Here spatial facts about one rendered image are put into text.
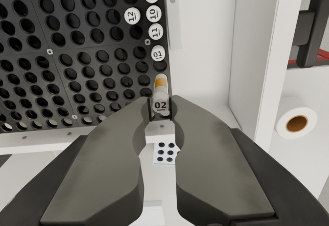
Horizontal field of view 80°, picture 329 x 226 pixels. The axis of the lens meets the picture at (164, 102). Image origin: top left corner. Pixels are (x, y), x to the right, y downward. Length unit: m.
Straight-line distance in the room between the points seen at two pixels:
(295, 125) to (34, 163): 0.47
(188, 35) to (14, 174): 0.32
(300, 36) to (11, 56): 0.26
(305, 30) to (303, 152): 0.37
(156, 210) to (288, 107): 0.40
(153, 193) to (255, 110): 0.40
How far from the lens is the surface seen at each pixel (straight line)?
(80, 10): 0.20
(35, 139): 0.31
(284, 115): 0.40
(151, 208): 0.58
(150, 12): 0.17
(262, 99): 0.20
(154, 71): 0.20
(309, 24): 0.21
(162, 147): 0.39
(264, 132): 0.23
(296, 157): 0.55
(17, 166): 0.38
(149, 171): 0.50
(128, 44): 0.19
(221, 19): 0.26
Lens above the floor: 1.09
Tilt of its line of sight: 61 degrees down
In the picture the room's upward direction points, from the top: 179 degrees clockwise
